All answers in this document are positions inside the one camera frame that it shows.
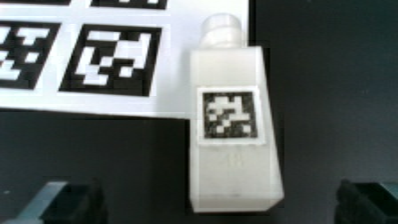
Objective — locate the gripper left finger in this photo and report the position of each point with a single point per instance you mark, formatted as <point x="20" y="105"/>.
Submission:
<point x="66" y="204"/>

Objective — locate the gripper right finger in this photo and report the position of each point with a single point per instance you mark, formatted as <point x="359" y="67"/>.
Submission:
<point x="366" y="203"/>

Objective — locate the white fiducial marker base sheet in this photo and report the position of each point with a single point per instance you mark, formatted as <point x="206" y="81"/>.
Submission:
<point x="95" y="54"/>

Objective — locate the white table leg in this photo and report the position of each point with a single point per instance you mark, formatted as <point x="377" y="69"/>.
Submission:
<point x="235" y="171"/>

